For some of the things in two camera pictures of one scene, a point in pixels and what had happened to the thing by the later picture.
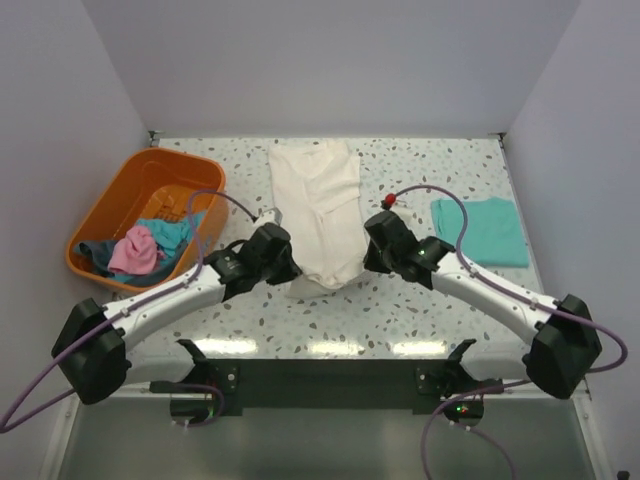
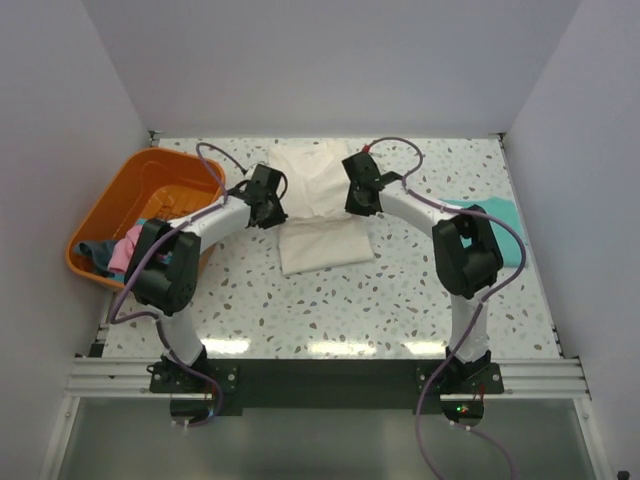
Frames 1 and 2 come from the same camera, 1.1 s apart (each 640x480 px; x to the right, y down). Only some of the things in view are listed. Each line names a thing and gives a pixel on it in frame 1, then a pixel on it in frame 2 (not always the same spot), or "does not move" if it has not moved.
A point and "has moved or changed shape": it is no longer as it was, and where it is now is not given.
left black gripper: [290, 270] → [276, 218]
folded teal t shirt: [493, 233] does not move
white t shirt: [317, 185] has moved or changed shape
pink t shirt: [135, 254] does not move
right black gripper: [371, 263] → [352, 207]
